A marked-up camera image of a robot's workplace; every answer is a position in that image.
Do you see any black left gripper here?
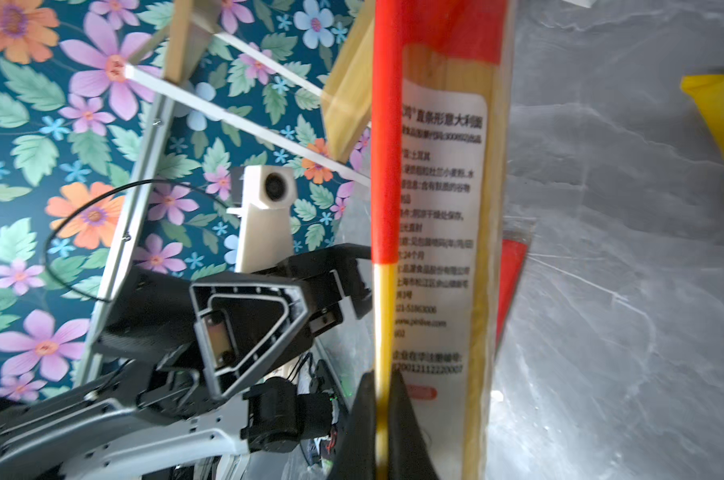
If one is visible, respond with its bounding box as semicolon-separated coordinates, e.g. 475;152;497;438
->
94;243;373;399

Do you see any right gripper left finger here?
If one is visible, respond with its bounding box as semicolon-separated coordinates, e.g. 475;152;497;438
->
328;372;376;480

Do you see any white frame wooden shelf rack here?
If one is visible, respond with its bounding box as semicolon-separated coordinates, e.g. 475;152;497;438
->
124;0;376;187

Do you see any red spaghetti pack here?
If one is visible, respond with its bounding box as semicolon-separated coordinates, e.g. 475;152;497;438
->
371;1;516;479

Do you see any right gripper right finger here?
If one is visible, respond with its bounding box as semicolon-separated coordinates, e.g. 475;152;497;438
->
388;374;438;480

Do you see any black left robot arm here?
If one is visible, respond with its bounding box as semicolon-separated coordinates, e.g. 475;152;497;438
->
0;243;373;479

